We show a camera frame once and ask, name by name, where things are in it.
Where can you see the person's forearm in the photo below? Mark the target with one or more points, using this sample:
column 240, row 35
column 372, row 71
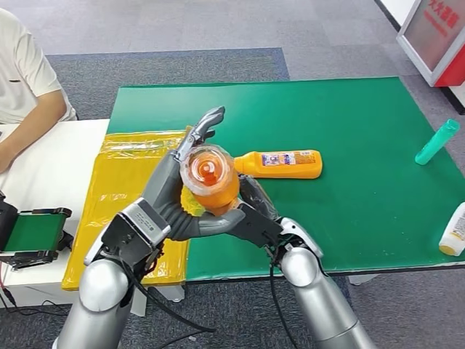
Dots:
column 36, row 123

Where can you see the white bottle with yellow cap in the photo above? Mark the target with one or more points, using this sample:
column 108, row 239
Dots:
column 454, row 231

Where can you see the black conveyor with green belt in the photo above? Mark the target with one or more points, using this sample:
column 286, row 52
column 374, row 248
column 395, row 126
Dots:
column 32, row 233

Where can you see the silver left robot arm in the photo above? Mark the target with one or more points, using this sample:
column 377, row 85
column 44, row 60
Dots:
column 98, row 298

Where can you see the person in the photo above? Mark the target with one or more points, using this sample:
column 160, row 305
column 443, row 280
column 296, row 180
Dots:
column 22, row 72

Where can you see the orange bottle with blue label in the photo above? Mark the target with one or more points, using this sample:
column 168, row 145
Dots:
column 214, row 183

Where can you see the green table mat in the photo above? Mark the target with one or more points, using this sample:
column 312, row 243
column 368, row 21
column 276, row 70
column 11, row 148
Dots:
column 327, row 120

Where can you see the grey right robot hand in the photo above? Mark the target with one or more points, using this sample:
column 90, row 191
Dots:
column 259, row 226

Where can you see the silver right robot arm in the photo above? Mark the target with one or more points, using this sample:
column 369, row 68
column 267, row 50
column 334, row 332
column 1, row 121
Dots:
column 319, row 298

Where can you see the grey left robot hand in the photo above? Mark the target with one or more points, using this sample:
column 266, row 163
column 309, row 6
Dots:
column 163, row 188

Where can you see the teal green bottle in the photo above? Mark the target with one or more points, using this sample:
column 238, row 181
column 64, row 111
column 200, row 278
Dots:
column 435, row 143

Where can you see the person's hand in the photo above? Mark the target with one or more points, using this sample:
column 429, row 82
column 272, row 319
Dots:
column 5, row 159

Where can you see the yellow plastic sheet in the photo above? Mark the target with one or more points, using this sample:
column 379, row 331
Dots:
column 108, row 192

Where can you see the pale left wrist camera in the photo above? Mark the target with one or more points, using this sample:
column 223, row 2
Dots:
column 145, row 221

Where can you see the orange bottle with small label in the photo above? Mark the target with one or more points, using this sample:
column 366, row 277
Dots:
column 283, row 166

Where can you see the white side table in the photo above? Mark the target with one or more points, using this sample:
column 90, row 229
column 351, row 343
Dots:
column 47, row 164

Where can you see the red and white display stand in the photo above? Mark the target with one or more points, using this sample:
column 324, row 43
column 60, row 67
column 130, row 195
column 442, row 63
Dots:
column 432, row 33

